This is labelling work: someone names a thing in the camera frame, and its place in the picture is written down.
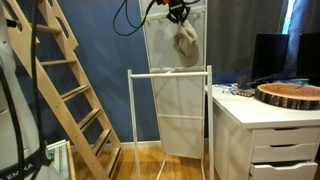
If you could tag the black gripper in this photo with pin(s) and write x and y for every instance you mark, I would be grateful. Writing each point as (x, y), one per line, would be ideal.
(178, 9)

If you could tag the beige baseball cap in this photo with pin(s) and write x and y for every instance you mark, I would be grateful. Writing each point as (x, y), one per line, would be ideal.
(185, 43)

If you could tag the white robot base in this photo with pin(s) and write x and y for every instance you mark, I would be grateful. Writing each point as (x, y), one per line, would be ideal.
(22, 151)

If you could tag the grey curtain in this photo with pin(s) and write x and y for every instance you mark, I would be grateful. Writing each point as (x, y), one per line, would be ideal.
(232, 26)

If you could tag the black computer monitor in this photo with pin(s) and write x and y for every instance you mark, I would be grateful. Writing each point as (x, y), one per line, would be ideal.
(269, 55)

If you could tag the round wood slice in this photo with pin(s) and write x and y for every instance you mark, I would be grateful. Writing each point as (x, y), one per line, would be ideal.
(289, 96)

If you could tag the white desk with drawers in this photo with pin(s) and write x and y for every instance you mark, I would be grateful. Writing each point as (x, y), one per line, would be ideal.
(257, 141)

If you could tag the wooden ladder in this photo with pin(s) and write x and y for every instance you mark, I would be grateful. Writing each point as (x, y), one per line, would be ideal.
(65, 87)

